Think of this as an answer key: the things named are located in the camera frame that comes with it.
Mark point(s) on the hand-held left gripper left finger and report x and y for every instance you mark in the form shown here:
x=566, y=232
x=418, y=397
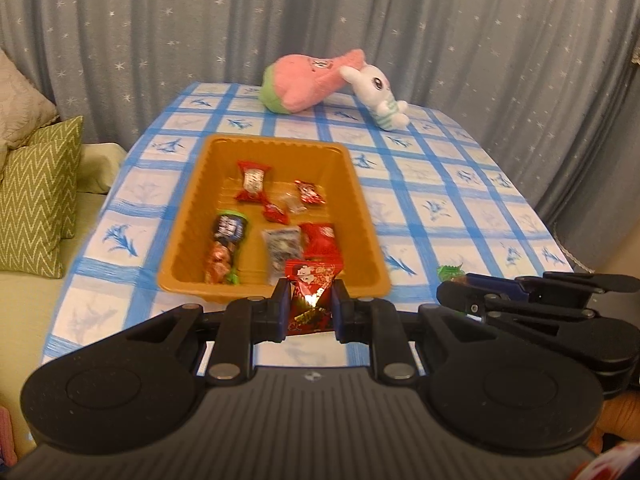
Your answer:
x=284, y=310

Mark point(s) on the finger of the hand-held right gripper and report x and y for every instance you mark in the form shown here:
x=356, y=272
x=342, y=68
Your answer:
x=500, y=300
x=550, y=285

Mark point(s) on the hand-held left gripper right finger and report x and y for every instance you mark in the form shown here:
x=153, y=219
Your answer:
x=338, y=310

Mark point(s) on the red green printed snack packet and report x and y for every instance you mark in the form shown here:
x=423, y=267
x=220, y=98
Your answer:
x=310, y=295

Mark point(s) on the green brown candy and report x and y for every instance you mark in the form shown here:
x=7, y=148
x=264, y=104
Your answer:
x=450, y=273

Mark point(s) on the dark clear snack packet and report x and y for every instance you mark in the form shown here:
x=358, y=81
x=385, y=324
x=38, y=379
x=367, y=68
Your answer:
x=282, y=247

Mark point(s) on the red foil snack packet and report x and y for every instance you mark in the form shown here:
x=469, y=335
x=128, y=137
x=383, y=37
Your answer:
x=320, y=240

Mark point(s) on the long green dark snack packet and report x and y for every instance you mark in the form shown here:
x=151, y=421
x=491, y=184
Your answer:
x=225, y=247

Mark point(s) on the yellow candy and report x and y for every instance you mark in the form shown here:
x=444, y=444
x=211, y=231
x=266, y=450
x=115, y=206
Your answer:
x=292, y=202

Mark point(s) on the red white candy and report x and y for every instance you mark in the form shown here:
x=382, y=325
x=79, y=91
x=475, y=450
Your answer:
x=252, y=182

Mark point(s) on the orange plastic tray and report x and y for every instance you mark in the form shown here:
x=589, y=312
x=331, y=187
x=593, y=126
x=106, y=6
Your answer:
x=200, y=200

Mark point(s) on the person's right hand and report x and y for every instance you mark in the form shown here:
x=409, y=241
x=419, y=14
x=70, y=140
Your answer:
x=620, y=420

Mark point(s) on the red white clothing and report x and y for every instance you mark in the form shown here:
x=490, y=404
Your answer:
x=610, y=465

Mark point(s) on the blue checked tablecloth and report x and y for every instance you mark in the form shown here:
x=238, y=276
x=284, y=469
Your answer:
x=440, y=185

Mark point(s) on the white rabbit plush toy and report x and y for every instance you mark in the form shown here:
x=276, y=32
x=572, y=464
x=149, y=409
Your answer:
x=375, y=85

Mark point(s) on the pink plush toy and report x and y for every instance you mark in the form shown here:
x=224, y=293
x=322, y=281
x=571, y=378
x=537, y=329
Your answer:
x=305, y=82

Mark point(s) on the pale green sofa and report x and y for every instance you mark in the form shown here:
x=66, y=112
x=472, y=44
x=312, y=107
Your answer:
x=30, y=320

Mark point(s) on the green zigzag pillow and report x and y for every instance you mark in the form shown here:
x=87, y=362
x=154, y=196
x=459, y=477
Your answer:
x=72, y=132
x=35, y=210

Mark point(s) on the grey star print curtain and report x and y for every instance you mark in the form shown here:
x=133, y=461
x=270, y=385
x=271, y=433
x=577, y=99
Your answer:
x=200, y=20

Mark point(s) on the pink cloth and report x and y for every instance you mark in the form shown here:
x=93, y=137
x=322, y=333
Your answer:
x=6, y=435

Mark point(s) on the beige pillow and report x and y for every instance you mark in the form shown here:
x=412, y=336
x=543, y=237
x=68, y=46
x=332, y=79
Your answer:
x=22, y=105

